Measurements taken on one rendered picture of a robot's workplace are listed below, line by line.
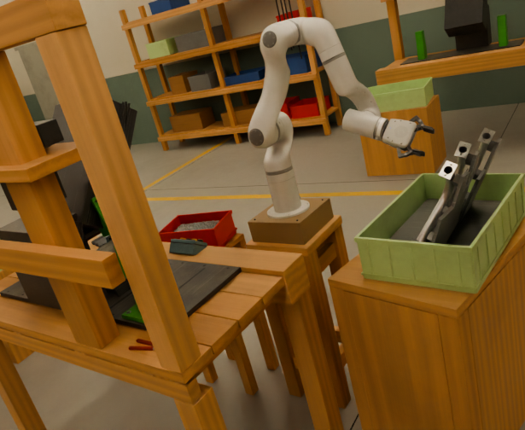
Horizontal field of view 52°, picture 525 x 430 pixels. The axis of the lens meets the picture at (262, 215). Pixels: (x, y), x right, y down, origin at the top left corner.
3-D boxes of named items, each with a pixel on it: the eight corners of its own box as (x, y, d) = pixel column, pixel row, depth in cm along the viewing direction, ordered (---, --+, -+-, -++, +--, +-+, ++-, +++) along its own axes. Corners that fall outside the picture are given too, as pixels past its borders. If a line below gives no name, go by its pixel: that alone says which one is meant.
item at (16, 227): (65, 280, 237) (35, 210, 225) (107, 287, 219) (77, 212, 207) (29, 302, 224) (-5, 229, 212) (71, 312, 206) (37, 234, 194)
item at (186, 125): (328, 136, 706) (291, -44, 627) (161, 152, 873) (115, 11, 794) (344, 124, 746) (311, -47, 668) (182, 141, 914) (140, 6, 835)
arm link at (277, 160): (259, 176, 229) (246, 121, 221) (281, 161, 243) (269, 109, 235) (283, 174, 222) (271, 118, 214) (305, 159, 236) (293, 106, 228)
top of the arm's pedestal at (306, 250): (283, 220, 262) (282, 213, 260) (342, 223, 243) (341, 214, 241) (247, 252, 239) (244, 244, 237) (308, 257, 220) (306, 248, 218)
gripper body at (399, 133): (376, 137, 193) (406, 146, 189) (387, 113, 195) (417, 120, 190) (379, 146, 200) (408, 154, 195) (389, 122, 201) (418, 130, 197)
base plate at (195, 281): (75, 252, 274) (73, 247, 273) (242, 271, 207) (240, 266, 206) (1, 295, 244) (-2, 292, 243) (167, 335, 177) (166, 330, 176)
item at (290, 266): (83, 257, 300) (73, 233, 295) (311, 287, 209) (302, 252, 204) (62, 270, 290) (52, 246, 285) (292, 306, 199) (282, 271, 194)
